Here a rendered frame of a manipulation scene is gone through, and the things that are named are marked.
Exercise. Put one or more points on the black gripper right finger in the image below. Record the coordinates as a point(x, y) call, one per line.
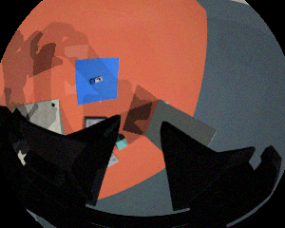
point(191, 166)

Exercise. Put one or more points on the small teal block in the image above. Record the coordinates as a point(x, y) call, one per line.
point(121, 142)

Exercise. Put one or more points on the blue square patch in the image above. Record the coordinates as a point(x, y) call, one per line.
point(87, 70)

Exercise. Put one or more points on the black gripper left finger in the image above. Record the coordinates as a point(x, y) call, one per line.
point(84, 155)

